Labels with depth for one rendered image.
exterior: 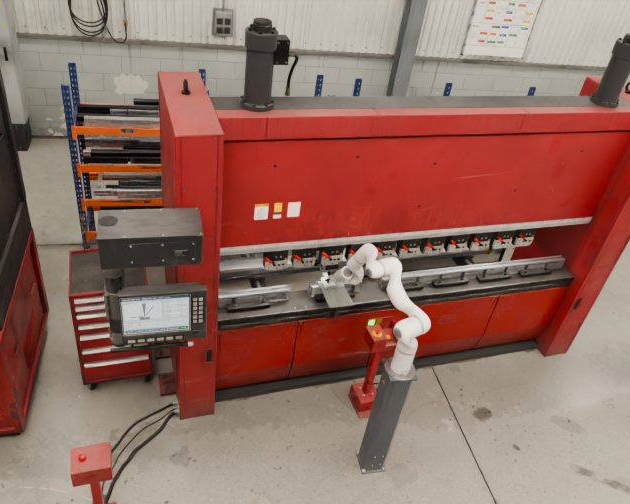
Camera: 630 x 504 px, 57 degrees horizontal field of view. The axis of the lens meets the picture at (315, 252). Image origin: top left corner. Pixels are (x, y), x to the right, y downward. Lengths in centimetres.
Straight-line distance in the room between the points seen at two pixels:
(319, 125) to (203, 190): 77
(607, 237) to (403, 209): 175
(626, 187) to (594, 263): 67
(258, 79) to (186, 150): 57
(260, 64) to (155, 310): 142
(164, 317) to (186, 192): 68
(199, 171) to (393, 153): 125
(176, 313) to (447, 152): 198
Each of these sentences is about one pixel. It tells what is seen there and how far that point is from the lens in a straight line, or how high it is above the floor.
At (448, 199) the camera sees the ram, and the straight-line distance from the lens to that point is 415.
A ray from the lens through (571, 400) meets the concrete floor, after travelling 552.
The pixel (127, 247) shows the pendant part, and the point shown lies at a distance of 295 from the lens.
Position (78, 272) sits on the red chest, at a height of 98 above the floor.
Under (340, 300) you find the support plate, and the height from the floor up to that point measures 100.
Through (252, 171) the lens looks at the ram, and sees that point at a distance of 346.
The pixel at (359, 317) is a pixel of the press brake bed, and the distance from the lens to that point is 437.
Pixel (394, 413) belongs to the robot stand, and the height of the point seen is 66.
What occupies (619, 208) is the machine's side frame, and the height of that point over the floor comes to 160.
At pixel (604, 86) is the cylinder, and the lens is 460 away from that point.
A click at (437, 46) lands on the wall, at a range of 824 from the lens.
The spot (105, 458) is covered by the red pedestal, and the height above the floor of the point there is 80.
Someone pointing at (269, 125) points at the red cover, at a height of 225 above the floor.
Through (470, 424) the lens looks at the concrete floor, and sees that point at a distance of 494.
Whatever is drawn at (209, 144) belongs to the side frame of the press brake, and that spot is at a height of 224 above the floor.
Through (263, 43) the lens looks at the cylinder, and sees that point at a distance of 322.
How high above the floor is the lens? 366
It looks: 37 degrees down
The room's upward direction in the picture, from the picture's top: 9 degrees clockwise
